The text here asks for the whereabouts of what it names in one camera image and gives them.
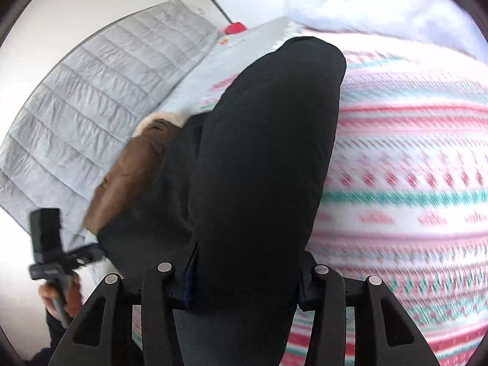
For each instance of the brown coat with fur collar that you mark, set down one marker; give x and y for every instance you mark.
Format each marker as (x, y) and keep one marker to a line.
(125, 183)

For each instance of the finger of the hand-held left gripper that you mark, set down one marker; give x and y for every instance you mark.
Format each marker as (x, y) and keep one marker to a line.
(85, 255)

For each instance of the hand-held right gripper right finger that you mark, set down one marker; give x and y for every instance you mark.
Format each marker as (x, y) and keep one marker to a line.
(328, 293)

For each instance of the person's left forearm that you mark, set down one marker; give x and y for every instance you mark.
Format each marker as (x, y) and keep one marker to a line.
(53, 339)

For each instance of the white fleece blanket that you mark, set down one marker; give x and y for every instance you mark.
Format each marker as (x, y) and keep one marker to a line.
(381, 3)

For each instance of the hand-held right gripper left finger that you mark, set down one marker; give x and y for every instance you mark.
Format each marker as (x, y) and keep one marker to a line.
(160, 293)

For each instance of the black coat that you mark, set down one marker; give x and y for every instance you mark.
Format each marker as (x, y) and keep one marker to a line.
(259, 160)

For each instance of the pale blue bed sheet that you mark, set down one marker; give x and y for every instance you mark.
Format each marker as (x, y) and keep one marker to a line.
(228, 64)

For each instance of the pale grey quilted blanket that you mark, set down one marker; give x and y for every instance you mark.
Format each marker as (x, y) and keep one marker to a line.
(95, 95)

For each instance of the small red thing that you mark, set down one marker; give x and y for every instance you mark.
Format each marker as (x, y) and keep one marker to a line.
(234, 28)

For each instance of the person's left hand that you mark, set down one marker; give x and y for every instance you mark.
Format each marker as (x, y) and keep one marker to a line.
(74, 297)

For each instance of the pink and teal printed blanket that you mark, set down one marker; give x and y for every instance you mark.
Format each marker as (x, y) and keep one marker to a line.
(400, 160)

